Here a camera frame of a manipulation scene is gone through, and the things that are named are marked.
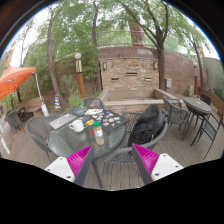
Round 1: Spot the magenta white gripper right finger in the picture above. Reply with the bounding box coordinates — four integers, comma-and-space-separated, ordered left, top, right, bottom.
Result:
132, 144, 183, 185

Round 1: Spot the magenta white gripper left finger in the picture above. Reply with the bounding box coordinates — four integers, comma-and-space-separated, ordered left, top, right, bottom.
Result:
46, 145, 94, 186

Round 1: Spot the grey mesh chair front right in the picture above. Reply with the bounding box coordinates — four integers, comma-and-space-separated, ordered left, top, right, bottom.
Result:
105, 105, 168, 167

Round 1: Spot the white ceramic mug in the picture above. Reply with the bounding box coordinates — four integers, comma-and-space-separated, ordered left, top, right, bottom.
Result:
69, 119, 87, 133

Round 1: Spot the clear bottle with green cap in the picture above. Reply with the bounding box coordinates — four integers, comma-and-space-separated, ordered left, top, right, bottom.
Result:
93, 121, 104, 146

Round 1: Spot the black backpack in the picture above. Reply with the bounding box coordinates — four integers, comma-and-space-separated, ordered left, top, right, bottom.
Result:
128, 104, 164, 146

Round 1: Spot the round glass patio table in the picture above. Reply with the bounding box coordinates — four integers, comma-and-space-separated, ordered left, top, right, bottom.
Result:
48, 115, 126, 187

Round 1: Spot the silver laptop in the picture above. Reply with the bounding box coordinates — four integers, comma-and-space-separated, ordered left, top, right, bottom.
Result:
50, 114, 76, 130

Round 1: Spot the grey mesh chair left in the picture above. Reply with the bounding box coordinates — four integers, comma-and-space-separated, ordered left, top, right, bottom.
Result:
26, 114, 58, 155

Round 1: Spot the grey chair beside right table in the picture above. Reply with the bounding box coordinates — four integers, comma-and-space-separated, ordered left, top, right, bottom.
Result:
162, 95, 190, 141

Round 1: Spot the black laptop with stickers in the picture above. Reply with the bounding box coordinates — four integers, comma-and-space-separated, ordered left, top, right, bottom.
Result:
82, 109, 129, 132

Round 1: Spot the white paper on table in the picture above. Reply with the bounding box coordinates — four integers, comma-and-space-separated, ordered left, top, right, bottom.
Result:
85, 109, 103, 115

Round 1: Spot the black chair far right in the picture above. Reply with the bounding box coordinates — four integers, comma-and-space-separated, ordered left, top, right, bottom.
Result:
199, 106, 224, 160

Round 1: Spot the potted green plant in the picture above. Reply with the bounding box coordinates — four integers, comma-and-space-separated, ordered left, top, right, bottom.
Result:
68, 92, 84, 116

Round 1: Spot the grey mesh chair behind table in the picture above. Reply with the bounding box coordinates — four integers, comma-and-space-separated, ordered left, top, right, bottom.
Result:
83, 97, 105, 110

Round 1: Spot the wooden bench left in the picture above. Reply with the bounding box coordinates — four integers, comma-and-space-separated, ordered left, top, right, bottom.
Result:
18, 97, 43, 116

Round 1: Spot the round dark table right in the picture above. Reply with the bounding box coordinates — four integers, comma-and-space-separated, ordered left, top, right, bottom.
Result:
183, 97, 211, 135

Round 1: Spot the grey chair far left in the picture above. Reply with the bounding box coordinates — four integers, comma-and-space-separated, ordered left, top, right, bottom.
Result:
6, 110, 27, 131

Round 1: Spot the orange patio umbrella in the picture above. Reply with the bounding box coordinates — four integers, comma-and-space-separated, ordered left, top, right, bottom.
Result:
0, 65, 36, 100

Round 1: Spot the wooden lamp post with globe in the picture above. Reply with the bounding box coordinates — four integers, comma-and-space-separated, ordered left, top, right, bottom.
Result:
74, 53, 86, 98

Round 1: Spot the stone fountain wall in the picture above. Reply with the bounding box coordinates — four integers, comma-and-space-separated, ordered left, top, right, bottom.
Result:
100, 58, 159, 92

